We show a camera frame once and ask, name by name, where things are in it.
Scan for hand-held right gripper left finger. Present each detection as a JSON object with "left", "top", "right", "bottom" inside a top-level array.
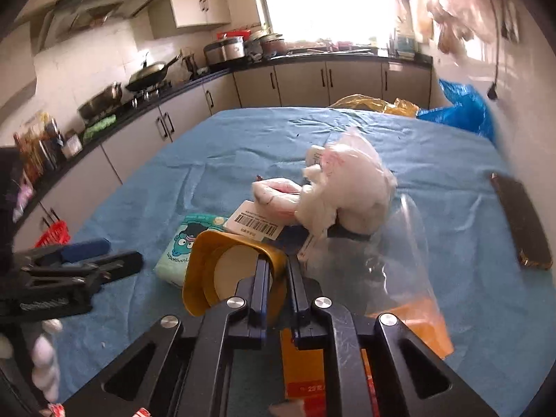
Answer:
[{"left": 65, "top": 256, "right": 272, "bottom": 417}]

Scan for gas stove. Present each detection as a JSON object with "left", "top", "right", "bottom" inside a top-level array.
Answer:
[{"left": 122, "top": 80, "right": 174, "bottom": 107}]

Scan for steel cooking pot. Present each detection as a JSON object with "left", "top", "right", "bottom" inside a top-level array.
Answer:
[{"left": 77, "top": 82, "right": 123, "bottom": 120}]

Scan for steel range hood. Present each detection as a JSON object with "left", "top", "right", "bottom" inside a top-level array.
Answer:
[{"left": 37, "top": 0, "right": 172, "bottom": 53}]

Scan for white barcode label card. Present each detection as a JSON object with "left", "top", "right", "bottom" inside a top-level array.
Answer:
[{"left": 223, "top": 200, "right": 283, "bottom": 240}]

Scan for lidded steel pot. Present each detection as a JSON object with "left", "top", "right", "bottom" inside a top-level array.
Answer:
[{"left": 245, "top": 30, "right": 287, "bottom": 59}]

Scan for black cable with plug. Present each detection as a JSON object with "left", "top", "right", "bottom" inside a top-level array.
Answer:
[{"left": 480, "top": 0, "right": 500, "bottom": 100}]

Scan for pink white crumpled wrapper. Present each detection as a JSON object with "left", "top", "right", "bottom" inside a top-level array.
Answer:
[{"left": 252, "top": 177, "right": 305, "bottom": 227}]

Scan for green cloth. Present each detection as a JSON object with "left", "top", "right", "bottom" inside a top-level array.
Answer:
[{"left": 82, "top": 114, "right": 118, "bottom": 140}]

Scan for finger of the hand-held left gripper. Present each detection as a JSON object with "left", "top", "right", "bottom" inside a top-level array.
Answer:
[
  {"left": 40, "top": 238, "right": 111, "bottom": 265},
  {"left": 77, "top": 250, "right": 145, "bottom": 284}
]

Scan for blue tablecloth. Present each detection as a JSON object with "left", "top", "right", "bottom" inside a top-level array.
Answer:
[{"left": 9, "top": 106, "right": 537, "bottom": 417}]

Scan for person's left hand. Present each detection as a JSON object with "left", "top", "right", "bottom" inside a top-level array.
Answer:
[{"left": 30, "top": 318, "right": 63, "bottom": 403}]

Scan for bright window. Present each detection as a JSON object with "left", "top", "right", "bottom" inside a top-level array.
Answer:
[{"left": 256, "top": 0, "right": 400, "bottom": 48}]

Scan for white plastic bag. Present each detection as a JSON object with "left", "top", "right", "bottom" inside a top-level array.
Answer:
[{"left": 295, "top": 128, "right": 398, "bottom": 242}]

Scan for cream base cabinets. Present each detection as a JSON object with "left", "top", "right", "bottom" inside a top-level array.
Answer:
[{"left": 13, "top": 58, "right": 435, "bottom": 244}]

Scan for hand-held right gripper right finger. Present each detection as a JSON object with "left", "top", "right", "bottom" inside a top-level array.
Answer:
[{"left": 287, "top": 260, "right": 498, "bottom": 417}]

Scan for clear zip bag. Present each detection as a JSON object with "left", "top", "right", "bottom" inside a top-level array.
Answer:
[{"left": 300, "top": 193, "right": 455, "bottom": 359}]

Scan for green cartoon tissue packet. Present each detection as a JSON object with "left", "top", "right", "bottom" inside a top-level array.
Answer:
[{"left": 154, "top": 213, "right": 229, "bottom": 289}]

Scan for yellow plastic container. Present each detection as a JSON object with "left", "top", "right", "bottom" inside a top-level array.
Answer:
[{"left": 181, "top": 230, "right": 288, "bottom": 326}]

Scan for red plastic basket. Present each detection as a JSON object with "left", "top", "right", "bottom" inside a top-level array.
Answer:
[{"left": 34, "top": 221, "right": 71, "bottom": 248}]

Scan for black wok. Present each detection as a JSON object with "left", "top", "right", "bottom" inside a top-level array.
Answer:
[{"left": 125, "top": 52, "right": 183, "bottom": 92}]

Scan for group of condiment bottles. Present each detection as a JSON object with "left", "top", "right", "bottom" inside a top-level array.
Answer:
[{"left": 13, "top": 113, "right": 83, "bottom": 183}]

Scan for dark smartphone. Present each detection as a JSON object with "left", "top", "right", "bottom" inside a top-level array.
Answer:
[{"left": 491, "top": 173, "right": 554, "bottom": 271}]

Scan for silver rice cooker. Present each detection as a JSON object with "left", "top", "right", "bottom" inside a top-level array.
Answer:
[{"left": 204, "top": 37, "right": 246, "bottom": 67}]

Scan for blue plastic bag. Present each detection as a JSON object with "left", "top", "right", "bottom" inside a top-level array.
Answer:
[{"left": 417, "top": 78, "right": 496, "bottom": 144}]

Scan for yellow plastic bag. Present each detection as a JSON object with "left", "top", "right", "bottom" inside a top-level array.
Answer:
[{"left": 328, "top": 93, "right": 421, "bottom": 117}]

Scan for orange cardboard box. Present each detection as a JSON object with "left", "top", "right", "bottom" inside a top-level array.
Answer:
[{"left": 280, "top": 328, "right": 374, "bottom": 417}]

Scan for black kitchen counter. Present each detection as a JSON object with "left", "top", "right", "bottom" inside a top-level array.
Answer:
[{"left": 13, "top": 50, "right": 433, "bottom": 222}]

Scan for hanging plastic bags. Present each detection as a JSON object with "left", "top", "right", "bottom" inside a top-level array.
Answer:
[{"left": 428, "top": 0, "right": 487, "bottom": 53}]

